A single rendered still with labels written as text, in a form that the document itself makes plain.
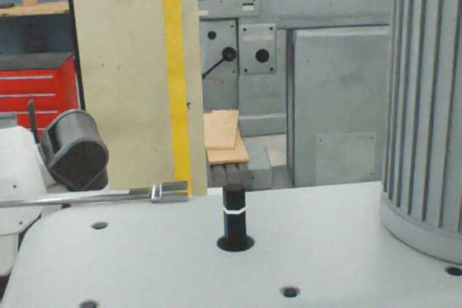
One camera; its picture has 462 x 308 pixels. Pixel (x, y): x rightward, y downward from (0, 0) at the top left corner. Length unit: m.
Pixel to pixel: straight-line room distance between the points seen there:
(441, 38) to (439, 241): 0.18
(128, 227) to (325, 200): 0.22
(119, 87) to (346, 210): 1.74
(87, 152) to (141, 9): 1.05
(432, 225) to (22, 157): 0.88
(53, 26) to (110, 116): 7.44
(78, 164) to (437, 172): 0.88
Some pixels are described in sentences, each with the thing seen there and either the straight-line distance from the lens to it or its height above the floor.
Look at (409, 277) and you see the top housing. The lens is 0.61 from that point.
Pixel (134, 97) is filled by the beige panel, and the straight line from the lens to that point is 2.38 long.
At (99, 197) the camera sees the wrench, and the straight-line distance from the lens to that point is 0.75.
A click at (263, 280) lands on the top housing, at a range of 0.59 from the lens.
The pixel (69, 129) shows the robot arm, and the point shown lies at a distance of 1.39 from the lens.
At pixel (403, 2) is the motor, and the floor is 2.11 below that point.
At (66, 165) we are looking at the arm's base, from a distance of 1.35.
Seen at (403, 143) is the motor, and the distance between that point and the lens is 0.63.
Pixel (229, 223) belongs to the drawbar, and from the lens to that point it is 0.63.
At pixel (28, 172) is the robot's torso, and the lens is 1.32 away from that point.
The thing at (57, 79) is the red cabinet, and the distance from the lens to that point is 5.24.
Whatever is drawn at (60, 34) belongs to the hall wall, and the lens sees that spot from 9.82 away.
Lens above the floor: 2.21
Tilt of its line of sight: 21 degrees down
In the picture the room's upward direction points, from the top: 2 degrees counter-clockwise
